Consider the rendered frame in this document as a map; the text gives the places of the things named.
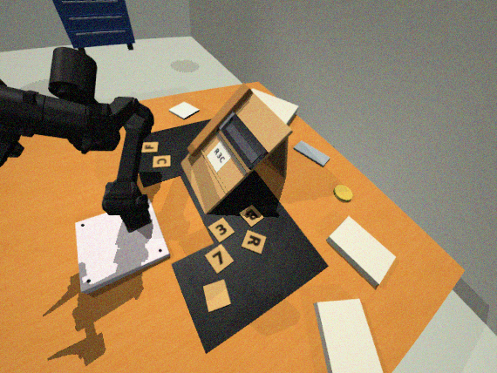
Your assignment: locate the yellow round disc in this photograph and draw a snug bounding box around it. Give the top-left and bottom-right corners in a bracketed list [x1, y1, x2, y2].
[333, 185, 353, 202]

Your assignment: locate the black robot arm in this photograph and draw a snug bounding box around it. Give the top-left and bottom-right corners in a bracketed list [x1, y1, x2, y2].
[0, 47, 154, 233]

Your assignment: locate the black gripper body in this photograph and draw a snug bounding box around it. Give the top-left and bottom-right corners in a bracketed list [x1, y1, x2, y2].
[0, 79, 46, 137]

